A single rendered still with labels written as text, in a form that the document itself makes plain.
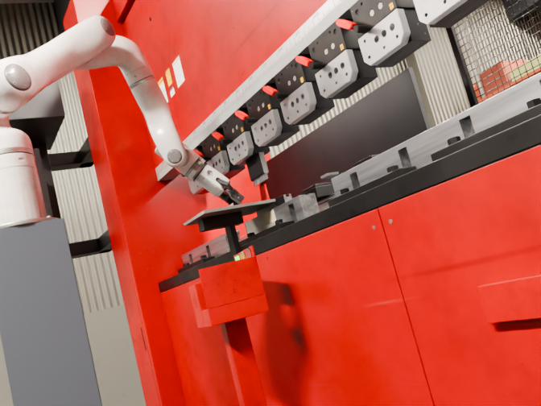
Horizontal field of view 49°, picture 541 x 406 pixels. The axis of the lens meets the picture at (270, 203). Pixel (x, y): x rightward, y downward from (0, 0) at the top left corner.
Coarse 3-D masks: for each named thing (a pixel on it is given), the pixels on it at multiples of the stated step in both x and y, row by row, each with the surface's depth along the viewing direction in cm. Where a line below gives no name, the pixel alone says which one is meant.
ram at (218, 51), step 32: (160, 0) 248; (192, 0) 223; (224, 0) 203; (256, 0) 186; (288, 0) 172; (320, 0) 159; (352, 0) 149; (128, 32) 286; (160, 32) 253; (192, 32) 227; (224, 32) 206; (256, 32) 189; (288, 32) 174; (320, 32) 161; (160, 64) 258; (192, 64) 231; (224, 64) 210; (256, 64) 191; (192, 96) 235; (224, 96) 213; (192, 128) 240; (160, 160) 274
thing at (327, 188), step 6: (312, 186) 213; (318, 186) 212; (324, 186) 212; (330, 186) 213; (306, 192) 215; (312, 192) 212; (318, 192) 210; (324, 192) 211; (330, 192) 212; (318, 198) 213
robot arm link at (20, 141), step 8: (0, 120) 154; (8, 120) 157; (0, 128) 148; (8, 128) 147; (0, 136) 144; (8, 136) 145; (16, 136) 146; (24, 136) 148; (0, 144) 144; (8, 144) 144; (16, 144) 146; (24, 144) 147; (0, 152) 144; (8, 152) 144; (24, 152) 147; (32, 152) 150
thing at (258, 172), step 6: (258, 156) 204; (264, 156) 205; (246, 162) 212; (252, 162) 209; (258, 162) 205; (264, 162) 204; (252, 168) 209; (258, 168) 206; (264, 168) 203; (252, 174) 210; (258, 174) 206; (264, 174) 205; (252, 180) 211; (258, 180) 209
